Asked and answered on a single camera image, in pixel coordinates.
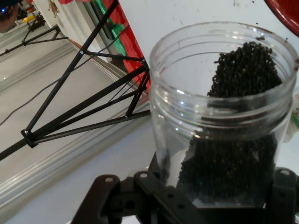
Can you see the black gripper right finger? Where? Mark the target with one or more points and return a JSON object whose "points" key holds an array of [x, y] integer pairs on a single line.
{"points": [[285, 198]]}

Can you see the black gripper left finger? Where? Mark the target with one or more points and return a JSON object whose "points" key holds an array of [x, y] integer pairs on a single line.
{"points": [[116, 203]]}

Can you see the pile of black seeds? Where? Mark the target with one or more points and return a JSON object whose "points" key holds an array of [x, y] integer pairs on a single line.
{"points": [[233, 163]]}

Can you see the clear plastic jar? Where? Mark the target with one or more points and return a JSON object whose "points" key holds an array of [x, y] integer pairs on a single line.
{"points": [[163, 112]]}

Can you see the black tripod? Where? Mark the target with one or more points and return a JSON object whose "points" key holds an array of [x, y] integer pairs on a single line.
{"points": [[29, 140]]}

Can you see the red foam floor mat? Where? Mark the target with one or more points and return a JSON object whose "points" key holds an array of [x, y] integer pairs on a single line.
{"points": [[133, 44]]}

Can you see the green foam puzzle mat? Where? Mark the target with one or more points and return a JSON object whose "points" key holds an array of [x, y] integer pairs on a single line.
{"points": [[118, 39]]}

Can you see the black background stand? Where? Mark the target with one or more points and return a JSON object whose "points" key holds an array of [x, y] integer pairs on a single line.
{"points": [[35, 42]]}

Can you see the red bowl with beige outside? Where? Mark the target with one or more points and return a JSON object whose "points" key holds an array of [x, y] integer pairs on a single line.
{"points": [[287, 14]]}

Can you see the person in dark clothing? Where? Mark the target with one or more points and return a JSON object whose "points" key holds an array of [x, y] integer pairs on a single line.
{"points": [[9, 23]]}

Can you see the aluminium wall rail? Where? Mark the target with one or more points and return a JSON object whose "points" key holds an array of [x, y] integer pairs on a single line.
{"points": [[70, 154]]}

